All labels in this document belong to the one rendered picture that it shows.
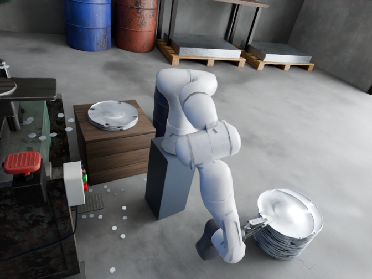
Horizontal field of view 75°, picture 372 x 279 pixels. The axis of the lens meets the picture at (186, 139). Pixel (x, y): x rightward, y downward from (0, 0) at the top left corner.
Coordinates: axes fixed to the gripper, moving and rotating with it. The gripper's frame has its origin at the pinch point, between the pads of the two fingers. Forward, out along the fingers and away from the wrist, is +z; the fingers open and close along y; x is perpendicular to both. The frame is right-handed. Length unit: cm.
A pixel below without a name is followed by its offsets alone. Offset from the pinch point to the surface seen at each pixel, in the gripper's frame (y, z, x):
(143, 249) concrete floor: -25, -52, 22
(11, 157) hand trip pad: 51, -91, 17
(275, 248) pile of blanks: -17.9, 8.7, -7.9
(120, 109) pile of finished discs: 13, -43, 93
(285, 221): 0.1, 9.6, -4.1
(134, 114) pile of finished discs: 12, -36, 87
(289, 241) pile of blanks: -8.2, 10.7, -10.3
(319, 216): -1.0, 31.0, -8.6
